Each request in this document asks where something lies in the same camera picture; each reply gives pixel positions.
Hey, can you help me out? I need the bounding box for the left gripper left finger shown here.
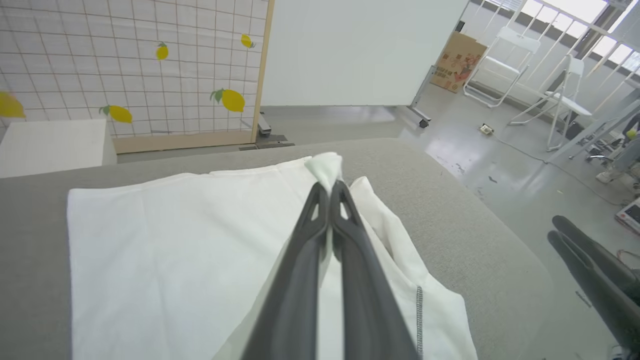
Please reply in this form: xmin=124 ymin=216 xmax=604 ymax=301
xmin=240 ymin=181 xmax=331 ymax=360

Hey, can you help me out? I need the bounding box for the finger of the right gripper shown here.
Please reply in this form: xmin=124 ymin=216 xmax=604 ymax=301
xmin=552 ymin=215 xmax=640 ymax=305
xmin=547 ymin=230 xmax=640 ymax=352

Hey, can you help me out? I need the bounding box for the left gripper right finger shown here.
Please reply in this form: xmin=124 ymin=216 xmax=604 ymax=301
xmin=330 ymin=180 xmax=421 ymax=360

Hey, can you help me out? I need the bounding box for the white t-shirt garment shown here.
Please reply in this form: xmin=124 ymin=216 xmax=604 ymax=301
xmin=66 ymin=152 xmax=479 ymax=360

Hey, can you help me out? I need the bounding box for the red and white device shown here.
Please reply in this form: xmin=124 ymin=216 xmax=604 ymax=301
xmin=614 ymin=197 xmax=640 ymax=236

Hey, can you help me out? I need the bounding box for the grey fabric sofa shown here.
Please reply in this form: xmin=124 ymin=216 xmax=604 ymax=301
xmin=0 ymin=137 xmax=557 ymax=360

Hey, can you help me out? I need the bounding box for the dark floor plate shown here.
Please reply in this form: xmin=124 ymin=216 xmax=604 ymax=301
xmin=238 ymin=133 xmax=296 ymax=151

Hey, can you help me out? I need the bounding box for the white folding chair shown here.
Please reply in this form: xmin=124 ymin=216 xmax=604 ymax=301
xmin=508 ymin=56 xmax=594 ymax=152
xmin=462 ymin=26 xmax=542 ymax=109

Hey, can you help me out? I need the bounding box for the white rolling whiteboard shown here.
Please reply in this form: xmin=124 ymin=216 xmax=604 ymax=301
xmin=260 ymin=0 xmax=472 ymax=129

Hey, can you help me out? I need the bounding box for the brown cardboard box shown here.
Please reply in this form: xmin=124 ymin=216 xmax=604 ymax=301
xmin=430 ymin=31 xmax=489 ymax=94

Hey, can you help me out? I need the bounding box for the white box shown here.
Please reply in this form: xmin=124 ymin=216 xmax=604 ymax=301
xmin=0 ymin=119 xmax=118 ymax=179

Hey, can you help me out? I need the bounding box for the lemon print tile partition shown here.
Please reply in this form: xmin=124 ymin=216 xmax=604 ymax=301
xmin=0 ymin=0 xmax=275 ymax=155

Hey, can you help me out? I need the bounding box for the thin floor cable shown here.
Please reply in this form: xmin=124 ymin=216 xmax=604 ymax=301
xmin=492 ymin=134 xmax=623 ymax=207

